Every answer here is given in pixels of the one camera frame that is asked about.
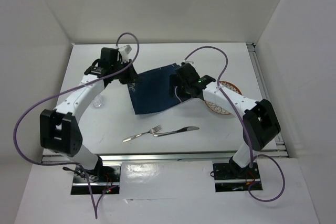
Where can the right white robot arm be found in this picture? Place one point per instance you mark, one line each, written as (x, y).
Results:
(260, 124)

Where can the blue fish placemat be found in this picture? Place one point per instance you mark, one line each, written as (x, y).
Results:
(151, 93)

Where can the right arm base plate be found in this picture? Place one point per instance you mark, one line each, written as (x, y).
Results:
(226, 181)

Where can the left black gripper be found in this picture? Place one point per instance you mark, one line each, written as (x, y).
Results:
(132, 76)

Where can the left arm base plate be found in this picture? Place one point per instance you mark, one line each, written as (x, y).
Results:
(109, 180)

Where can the right side aluminium rail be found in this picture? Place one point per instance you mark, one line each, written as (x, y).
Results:
(251, 47)

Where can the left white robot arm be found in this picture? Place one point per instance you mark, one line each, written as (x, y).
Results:
(59, 128)

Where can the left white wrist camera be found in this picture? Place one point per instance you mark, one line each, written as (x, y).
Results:
(124, 52)

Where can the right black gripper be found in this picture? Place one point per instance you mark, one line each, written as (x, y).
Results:
(175, 80)

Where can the silver fork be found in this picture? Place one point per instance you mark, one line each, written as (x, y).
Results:
(150, 131)

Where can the silver table knife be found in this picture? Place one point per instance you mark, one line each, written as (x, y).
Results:
(182, 130)

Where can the clear drinking glass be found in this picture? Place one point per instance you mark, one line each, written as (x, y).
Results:
(97, 101)

